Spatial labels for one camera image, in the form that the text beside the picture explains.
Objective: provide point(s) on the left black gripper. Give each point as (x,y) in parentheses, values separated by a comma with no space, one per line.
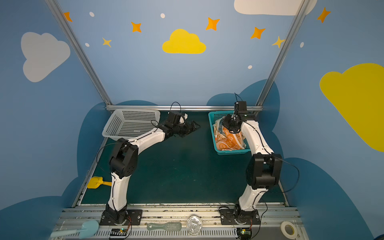
(186,128)

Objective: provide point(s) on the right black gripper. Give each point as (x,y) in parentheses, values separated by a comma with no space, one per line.
(233,126)

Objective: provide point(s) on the orange white patterned towel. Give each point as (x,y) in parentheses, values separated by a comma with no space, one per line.
(230,142)

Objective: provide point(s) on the white perforated plastic basket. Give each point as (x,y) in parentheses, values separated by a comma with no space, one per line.
(130,123)

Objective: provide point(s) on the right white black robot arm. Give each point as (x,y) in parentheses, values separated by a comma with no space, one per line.
(262,173)

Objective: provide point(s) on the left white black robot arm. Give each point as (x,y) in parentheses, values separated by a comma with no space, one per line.
(124,161)

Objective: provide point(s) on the blue patterned towel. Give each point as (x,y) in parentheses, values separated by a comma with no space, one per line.
(219,128)

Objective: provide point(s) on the teal perforated plastic basket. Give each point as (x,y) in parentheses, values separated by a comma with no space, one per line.
(213,116)

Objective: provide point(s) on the green plastic brush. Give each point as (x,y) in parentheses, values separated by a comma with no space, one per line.
(169,227)

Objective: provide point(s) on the right small circuit board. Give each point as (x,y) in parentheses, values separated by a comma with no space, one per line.
(244,233)

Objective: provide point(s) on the small circuit board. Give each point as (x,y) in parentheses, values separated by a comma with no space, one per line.
(118,234)
(244,233)

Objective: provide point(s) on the yellow plastic scoop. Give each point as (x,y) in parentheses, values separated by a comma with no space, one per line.
(96,182)

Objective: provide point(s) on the white tape roll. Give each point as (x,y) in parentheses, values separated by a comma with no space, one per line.
(289,230)

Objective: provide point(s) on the left small circuit board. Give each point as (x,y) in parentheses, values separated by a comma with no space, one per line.
(118,234)

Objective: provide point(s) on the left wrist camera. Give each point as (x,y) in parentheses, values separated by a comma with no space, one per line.
(182,118)

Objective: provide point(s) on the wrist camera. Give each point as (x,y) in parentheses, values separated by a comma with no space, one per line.
(240,108)
(182,118)

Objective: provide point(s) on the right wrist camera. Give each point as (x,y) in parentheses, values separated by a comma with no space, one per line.
(240,108)

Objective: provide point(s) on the aluminium frame back bar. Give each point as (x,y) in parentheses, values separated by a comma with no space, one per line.
(166,108)

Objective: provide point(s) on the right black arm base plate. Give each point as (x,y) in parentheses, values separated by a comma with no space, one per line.
(228,216)

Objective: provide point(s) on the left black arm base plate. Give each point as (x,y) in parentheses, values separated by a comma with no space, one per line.
(133,216)

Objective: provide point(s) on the aluminium front rail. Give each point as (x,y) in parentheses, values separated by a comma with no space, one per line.
(273,214)

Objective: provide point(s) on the aluminium frame right post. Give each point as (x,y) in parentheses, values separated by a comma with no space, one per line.
(290,37)

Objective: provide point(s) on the aluminium frame post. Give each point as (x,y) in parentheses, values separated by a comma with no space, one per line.
(68,31)
(290,37)

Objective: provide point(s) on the aluminium frame left post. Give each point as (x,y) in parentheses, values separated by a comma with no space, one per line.
(68,31)

